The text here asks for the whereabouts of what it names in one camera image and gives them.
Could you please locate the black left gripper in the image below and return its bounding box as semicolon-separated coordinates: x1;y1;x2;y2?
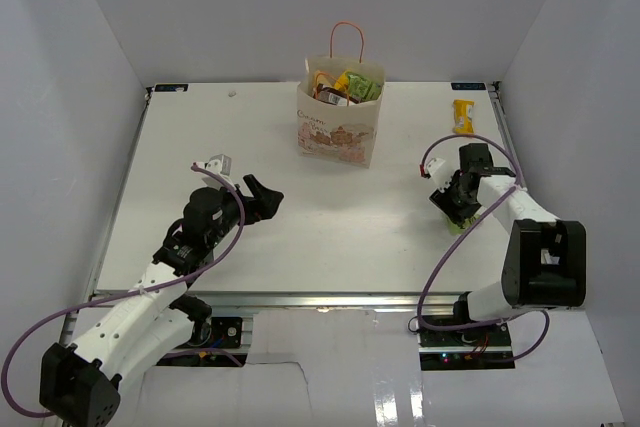
207;174;282;247

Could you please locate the green triangular snack packet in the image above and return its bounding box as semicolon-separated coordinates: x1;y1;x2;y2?
442;214;480;236

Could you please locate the yellow snack packet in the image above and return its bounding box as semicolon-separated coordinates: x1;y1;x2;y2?
452;99;475;135

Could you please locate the brown chocolate bar wrapper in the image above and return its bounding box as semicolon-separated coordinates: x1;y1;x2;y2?
315;87;350;106

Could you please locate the large brown paper snack bag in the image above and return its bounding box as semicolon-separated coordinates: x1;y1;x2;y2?
312;71;333;98

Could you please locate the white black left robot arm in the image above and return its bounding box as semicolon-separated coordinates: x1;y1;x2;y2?
39;174;284;426

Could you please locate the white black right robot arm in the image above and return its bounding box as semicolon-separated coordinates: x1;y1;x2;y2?
420;143;587;346

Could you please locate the cream bear paper bag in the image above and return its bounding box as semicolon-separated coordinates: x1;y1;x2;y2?
296;21;386;168

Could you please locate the blue logo sticker right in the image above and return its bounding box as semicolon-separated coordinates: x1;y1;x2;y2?
450;82;486;91

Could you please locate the blue logo sticker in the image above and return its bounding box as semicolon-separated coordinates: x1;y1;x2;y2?
153;84;189;93
450;82;486;91

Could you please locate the blue logo sticker left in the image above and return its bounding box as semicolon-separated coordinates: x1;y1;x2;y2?
153;84;189;93

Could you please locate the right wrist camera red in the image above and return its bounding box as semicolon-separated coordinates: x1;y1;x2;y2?
420;157;455;192

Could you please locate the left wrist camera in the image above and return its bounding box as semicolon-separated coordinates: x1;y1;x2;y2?
192;154;233;186

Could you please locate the aluminium frame rail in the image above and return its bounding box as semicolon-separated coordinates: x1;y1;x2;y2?
87;291;569;312

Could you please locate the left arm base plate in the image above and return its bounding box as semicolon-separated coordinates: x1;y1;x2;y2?
203;316;243;349

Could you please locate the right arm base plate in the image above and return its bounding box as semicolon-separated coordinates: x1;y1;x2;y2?
419;325;511;348

